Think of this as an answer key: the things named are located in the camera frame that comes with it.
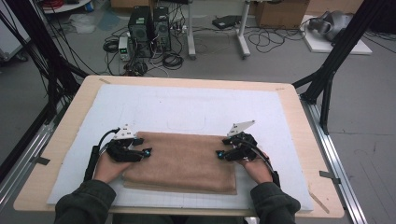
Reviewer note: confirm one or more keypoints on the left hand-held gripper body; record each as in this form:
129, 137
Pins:
121, 152

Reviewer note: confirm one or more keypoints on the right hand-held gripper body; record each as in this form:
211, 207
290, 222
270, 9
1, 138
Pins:
244, 149

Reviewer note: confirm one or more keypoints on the brown towel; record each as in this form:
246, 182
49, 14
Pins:
180, 161

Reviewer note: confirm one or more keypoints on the person's left hand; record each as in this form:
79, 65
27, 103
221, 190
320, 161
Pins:
109, 169

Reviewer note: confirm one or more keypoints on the person's right hand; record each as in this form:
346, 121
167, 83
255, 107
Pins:
258, 171

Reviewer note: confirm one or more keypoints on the white grid foam mat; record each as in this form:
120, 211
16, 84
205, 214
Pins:
186, 105

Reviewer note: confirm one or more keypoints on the brown tape strip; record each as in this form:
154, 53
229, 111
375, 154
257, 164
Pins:
104, 81

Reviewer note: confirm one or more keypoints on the white bench power supply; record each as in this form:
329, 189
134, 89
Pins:
124, 48

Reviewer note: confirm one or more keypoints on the large black computer tower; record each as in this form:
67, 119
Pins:
140, 28

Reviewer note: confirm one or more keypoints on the slim black computer tower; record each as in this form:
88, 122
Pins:
162, 28

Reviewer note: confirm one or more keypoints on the black flat device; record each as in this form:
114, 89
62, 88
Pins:
227, 21

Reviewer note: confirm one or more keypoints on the teal sheet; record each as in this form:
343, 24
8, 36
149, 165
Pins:
109, 21

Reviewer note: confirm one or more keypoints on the white floor board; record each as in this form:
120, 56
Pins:
319, 46

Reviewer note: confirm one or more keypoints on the clear plastic sheet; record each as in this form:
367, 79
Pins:
82, 24

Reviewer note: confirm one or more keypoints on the large cardboard box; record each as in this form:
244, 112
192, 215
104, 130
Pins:
280, 14

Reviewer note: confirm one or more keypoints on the round white table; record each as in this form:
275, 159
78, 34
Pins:
68, 6

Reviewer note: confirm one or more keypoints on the grey rounded machine shell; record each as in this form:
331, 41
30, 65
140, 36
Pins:
334, 23

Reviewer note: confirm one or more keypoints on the grey metal bracket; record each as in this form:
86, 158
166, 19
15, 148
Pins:
40, 160
329, 176

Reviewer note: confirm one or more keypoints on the aluminium rail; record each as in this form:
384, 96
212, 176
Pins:
28, 152
336, 174

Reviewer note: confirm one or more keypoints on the white desk frame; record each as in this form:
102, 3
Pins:
190, 31

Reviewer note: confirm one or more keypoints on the black metal frame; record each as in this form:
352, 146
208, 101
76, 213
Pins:
342, 46
37, 37

